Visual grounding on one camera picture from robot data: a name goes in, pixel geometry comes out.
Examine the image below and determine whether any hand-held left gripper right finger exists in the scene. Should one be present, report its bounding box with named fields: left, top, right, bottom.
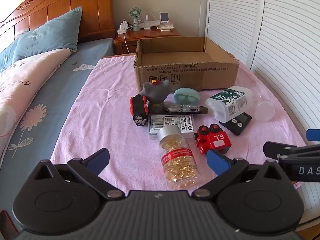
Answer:
left=191, top=149, right=288, bottom=202

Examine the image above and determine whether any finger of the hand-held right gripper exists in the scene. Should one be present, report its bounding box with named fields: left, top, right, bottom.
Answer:
left=263, top=141, right=320, bottom=160
left=306, top=129, right=320, bottom=142

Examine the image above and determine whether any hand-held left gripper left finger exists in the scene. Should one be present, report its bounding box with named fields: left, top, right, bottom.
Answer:
left=32, top=148, right=125, bottom=201

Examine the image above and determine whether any red toy train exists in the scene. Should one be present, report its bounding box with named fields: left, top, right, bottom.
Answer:
left=193, top=124, right=232, bottom=156

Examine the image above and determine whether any clear capsule bottle silver cap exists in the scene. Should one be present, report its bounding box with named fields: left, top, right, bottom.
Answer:
left=157, top=126, right=200, bottom=190

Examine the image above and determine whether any black digital timer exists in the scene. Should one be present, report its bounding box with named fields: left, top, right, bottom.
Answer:
left=219, top=112, right=252, bottom=136

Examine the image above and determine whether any clear plastic cup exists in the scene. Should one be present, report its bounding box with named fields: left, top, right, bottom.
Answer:
left=250, top=82, right=276, bottom=123

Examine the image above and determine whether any brown cardboard box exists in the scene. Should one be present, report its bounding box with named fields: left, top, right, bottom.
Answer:
left=134, top=36, right=240, bottom=93

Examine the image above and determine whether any pink cloth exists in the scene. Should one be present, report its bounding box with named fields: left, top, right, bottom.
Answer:
left=50, top=54, right=311, bottom=193

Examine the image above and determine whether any barcode labelled flat pack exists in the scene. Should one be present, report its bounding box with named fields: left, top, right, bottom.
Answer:
left=148, top=114, right=196, bottom=140

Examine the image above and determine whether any white bottle green label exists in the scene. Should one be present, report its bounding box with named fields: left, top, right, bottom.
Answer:
left=205, top=86, right=253, bottom=125

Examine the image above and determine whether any teal oval case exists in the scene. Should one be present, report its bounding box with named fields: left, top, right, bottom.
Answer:
left=173, top=87, right=201, bottom=106

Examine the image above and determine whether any bed with blue sheet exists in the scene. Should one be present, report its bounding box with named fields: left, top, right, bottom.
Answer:
left=0, top=38, right=115, bottom=207

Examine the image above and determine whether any grey mouse figurine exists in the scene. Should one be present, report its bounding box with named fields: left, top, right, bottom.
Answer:
left=142, top=79, right=173, bottom=115

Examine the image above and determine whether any white louvered closet door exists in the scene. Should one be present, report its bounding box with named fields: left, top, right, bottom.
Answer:
left=249, top=0, right=320, bottom=142
left=204, top=0, right=267, bottom=71

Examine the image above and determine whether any pink floral quilt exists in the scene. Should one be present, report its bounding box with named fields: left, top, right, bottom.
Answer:
left=0, top=48, right=72, bottom=143

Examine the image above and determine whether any white power strip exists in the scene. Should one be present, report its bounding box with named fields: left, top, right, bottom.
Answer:
left=117, top=22, right=133, bottom=34

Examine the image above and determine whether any blue pillow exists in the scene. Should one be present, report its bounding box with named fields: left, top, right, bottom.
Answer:
left=12, top=7, right=83, bottom=62
left=0, top=29, right=30, bottom=73

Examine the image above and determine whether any wooden nightstand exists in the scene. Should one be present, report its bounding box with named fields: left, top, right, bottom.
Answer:
left=114, top=27, right=182, bottom=55

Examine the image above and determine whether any long white flat device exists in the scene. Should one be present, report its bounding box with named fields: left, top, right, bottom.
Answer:
left=139, top=16, right=160, bottom=29

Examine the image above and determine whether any green desk fan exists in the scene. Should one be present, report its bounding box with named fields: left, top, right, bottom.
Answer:
left=128, top=7, right=142, bottom=32

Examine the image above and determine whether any white device on stand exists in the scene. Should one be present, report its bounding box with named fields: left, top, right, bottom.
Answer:
left=158, top=10, right=171, bottom=28

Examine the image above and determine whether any wooden headboard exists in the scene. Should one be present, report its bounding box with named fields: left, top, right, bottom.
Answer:
left=0, top=0, right=116, bottom=43

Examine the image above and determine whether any white charging cable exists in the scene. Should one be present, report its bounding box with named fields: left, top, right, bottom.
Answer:
left=122, top=31, right=131, bottom=54

